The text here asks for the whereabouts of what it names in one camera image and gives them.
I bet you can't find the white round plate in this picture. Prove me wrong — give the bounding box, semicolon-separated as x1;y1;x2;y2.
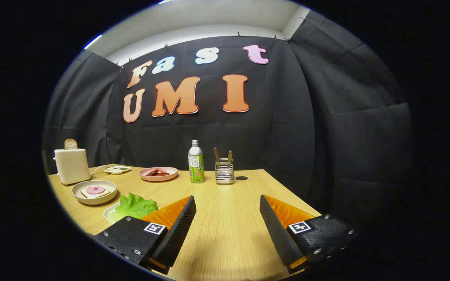
72;180;118;206

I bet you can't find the pink plate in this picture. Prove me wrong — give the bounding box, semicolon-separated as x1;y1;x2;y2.
139;167;179;182

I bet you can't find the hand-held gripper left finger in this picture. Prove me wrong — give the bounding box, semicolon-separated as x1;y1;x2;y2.
92;195;197;275

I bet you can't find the white toaster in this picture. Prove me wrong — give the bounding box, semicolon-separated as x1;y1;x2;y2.
53;148;91;185

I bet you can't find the metal wire utensil holder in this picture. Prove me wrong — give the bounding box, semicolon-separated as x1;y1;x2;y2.
215;158;234;185

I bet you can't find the white bread slice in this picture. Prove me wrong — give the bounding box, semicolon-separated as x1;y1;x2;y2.
80;187;111;199

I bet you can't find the green and silver bottle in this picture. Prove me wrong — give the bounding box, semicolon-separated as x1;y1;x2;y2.
188;140;205;184

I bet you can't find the black backdrop cloth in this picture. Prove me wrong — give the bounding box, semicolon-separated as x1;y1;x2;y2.
42;10;412;235

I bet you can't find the green lettuce leaf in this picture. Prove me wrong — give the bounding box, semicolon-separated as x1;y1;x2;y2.
110;192;159;223

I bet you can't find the white curved plate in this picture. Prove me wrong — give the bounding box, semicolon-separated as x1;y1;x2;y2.
103;202;161;224

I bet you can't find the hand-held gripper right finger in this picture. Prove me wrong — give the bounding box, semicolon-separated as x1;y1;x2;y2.
259;195;362;274

